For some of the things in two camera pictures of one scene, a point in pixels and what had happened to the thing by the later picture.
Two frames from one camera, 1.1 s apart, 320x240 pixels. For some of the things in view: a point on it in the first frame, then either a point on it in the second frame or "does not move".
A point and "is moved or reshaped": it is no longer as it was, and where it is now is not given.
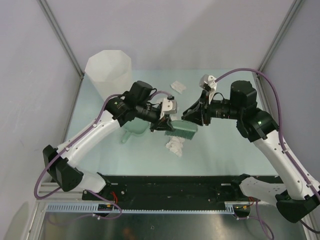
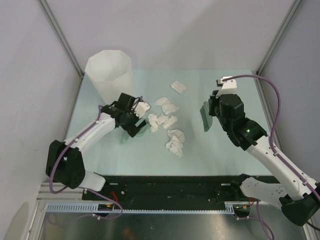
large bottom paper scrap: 175,145 does not move
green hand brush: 182,129 is moved or reshaped
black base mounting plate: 168,191 does not move
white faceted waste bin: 110,72 does not move
